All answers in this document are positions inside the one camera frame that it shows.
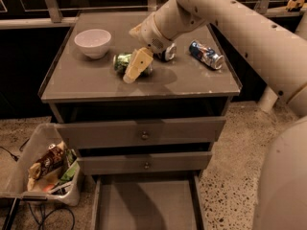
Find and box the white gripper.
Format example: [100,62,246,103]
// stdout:
[123,12,169,83]

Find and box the green soda can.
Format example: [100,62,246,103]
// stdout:
[113,53,153,77]

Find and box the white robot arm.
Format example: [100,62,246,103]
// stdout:
[124,0,307,230]

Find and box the dark blue pepsi can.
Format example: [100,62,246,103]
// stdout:
[153,42,177,62]

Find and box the grey drawer cabinet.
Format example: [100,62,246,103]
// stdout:
[37,10,243,230]

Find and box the blue silver soda can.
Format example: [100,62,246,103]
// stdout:
[189,40,224,70]

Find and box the grey top drawer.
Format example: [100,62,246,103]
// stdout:
[57,117,225,150]

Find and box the grey drawer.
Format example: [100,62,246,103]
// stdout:
[90,172,206,230]
[57,117,225,150]
[77,151,212,175]

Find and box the grey middle drawer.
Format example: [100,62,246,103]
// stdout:
[77,151,212,175]

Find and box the grey bottom drawer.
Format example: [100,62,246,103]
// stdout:
[90,172,206,230]

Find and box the white ceramic bowl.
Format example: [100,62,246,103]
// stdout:
[74,29,112,58]

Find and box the metal railing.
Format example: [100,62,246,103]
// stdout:
[0,0,307,31]

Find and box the brown snack bag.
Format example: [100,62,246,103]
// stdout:
[28,142,65,180]

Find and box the green snack packet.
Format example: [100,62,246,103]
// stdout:
[59,161,79,183]

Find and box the clear plastic bin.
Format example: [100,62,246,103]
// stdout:
[0,124,83,206]

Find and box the small yellow object on ledge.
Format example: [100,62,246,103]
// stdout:
[286,0,304,12]

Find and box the black cable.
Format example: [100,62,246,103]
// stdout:
[0,138,31,163]

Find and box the blue cable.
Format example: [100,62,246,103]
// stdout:
[28,202,77,230]

